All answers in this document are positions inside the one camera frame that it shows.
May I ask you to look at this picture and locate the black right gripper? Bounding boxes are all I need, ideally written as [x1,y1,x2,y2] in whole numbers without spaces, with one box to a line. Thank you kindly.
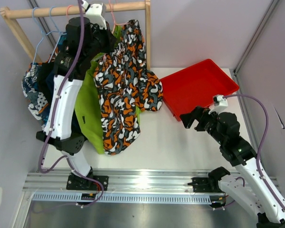
[179,106,225,145]

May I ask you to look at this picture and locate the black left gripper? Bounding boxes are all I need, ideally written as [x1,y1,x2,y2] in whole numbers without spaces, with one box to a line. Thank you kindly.
[85,20,117,60]

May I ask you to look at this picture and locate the orange camouflage shorts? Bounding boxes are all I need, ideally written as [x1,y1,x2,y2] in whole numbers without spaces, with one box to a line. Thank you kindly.
[93,19,163,155]

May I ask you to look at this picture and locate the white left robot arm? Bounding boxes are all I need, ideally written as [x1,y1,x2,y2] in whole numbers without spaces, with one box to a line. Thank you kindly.
[36,17,116,190]

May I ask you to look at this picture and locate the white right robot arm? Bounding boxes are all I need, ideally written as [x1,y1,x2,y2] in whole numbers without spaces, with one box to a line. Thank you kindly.
[180,106,285,228]

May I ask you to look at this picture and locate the black shorts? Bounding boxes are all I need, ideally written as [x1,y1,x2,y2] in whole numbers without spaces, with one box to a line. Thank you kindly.
[37,62,55,105]

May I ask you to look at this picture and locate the navy blue shorts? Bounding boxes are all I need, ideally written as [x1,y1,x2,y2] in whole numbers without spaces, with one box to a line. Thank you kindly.
[44,75,83,140]

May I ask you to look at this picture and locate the lime green shorts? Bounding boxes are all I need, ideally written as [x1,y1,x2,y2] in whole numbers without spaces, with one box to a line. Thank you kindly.
[74,25,143,155]

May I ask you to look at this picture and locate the teal patterned shorts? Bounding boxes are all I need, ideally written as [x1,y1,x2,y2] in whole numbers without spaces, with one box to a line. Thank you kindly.
[21,63,50,130]

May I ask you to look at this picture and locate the red plastic tray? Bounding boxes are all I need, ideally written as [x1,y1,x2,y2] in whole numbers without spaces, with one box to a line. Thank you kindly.
[161,59,239,121]

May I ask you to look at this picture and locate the wooden clothes rack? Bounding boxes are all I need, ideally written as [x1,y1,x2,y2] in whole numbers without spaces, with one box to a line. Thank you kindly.
[0,0,152,70]

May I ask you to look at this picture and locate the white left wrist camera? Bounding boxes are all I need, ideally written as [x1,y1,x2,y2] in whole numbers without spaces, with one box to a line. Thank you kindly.
[81,0,107,29]

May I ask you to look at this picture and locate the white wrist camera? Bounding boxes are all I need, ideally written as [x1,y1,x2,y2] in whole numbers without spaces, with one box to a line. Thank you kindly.
[81,0,107,29]
[209,95,228,114]

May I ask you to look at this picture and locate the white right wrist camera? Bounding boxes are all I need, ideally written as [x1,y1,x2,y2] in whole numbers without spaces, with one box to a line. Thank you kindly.
[209,95,228,114]

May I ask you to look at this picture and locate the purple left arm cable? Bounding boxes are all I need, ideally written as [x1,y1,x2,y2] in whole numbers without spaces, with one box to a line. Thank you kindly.
[37,0,105,209]

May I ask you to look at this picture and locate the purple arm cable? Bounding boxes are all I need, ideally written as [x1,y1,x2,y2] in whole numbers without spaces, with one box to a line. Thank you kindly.
[211,94,285,224]
[37,0,105,209]

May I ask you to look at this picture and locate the aluminium mounting rail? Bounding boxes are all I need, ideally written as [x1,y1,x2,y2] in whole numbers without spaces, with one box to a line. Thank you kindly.
[22,169,209,195]

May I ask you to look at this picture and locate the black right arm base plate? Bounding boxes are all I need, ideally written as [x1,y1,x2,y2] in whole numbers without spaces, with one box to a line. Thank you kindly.
[187,177,223,193]

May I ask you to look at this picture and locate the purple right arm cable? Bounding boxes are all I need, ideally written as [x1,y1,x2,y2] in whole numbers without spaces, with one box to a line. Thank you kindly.
[211,94,285,224]

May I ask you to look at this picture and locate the slotted white cable duct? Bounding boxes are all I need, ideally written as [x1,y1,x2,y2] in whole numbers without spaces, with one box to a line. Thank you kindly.
[32,192,218,205]

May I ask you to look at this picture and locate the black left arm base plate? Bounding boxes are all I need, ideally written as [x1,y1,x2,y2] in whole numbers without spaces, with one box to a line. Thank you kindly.
[66,173,109,191]

